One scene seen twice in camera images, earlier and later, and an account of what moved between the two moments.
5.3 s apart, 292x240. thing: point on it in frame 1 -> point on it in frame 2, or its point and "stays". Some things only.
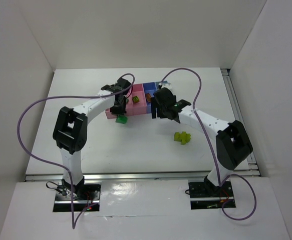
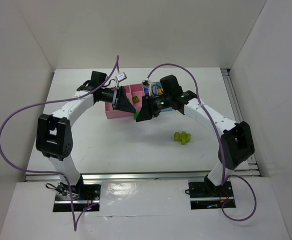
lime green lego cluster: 184,137 stays
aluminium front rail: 244,175 stays
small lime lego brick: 135,99 stays
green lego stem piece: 121,119 -> 135,115
